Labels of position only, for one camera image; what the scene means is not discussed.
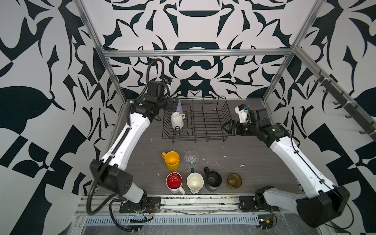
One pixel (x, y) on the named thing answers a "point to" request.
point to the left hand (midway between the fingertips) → (166, 95)
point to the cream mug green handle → (195, 181)
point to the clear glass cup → (191, 158)
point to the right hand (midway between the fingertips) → (226, 124)
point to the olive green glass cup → (234, 180)
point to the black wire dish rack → (207, 119)
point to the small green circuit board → (265, 221)
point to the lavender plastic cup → (179, 108)
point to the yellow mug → (172, 160)
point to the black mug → (213, 179)
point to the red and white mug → (174, 181)
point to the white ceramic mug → (177, 119)
